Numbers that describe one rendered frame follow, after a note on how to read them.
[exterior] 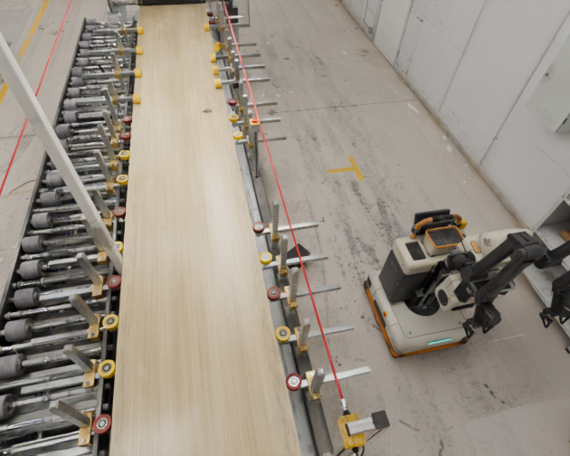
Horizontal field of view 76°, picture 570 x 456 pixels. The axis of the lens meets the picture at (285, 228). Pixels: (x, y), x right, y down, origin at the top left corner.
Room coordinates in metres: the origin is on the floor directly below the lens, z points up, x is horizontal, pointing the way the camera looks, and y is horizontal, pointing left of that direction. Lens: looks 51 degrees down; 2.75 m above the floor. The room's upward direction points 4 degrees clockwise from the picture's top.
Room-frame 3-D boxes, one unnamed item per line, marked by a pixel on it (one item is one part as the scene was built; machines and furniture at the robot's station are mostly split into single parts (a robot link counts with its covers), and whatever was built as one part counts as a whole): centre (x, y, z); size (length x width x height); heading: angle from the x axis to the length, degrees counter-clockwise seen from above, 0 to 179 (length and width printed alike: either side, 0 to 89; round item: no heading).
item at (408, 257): (1.49, -1.06, 0.59); 0.55 x 0.34 x 0.83; 105
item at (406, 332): (1.40, -1.08, 0.16); 0.67 x 0.64 x 0.25; 15
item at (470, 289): (1.12, -1.16, 0.99); 0.28 x 0.16 x 0.22; 105
